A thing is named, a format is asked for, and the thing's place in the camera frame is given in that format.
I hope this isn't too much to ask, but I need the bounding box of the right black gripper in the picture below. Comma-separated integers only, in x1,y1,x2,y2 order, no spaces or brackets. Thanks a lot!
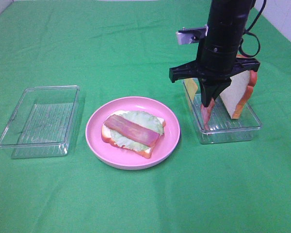
169,46,260,107

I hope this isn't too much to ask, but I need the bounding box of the bacon strip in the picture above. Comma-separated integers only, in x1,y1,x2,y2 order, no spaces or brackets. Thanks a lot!
104,115,160,147
200,98,215,131

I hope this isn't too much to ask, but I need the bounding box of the green lettuce leaf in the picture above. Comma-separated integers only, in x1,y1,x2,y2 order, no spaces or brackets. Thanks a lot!
107,110,165,151

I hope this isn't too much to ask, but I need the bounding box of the white bread slice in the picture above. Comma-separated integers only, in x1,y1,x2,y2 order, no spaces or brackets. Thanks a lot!
219,54,258,120
101,114,164,159

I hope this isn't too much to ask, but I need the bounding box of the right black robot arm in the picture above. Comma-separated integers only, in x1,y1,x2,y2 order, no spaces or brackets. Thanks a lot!
169,0,260,107

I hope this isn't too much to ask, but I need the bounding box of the yellow cheese slice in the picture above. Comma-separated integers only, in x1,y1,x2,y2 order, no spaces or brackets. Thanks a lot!
184,78,198,102

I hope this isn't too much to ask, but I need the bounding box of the right clear plastic tray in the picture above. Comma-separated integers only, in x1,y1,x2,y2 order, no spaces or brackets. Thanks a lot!
182,78,262,144

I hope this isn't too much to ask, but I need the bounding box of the clear plastic tray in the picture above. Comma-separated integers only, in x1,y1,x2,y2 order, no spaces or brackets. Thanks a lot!
0,85,80,159
182,78,262,144

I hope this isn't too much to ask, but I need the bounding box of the pink round plate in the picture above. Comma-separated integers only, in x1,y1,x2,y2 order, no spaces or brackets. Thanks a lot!
85,97,180,170

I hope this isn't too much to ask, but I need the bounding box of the green tablecloth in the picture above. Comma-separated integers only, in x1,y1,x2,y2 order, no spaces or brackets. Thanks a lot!
0,0,291,233

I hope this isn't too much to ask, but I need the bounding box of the left clear plastic tray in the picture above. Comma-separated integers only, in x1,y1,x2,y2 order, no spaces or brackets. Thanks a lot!
0,85,80,159

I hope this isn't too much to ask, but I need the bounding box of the right black cable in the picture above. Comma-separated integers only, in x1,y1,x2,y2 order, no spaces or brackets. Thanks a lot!
239,0,267,59

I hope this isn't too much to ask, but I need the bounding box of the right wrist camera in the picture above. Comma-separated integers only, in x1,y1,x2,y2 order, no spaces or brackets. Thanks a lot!
176,24,208,45

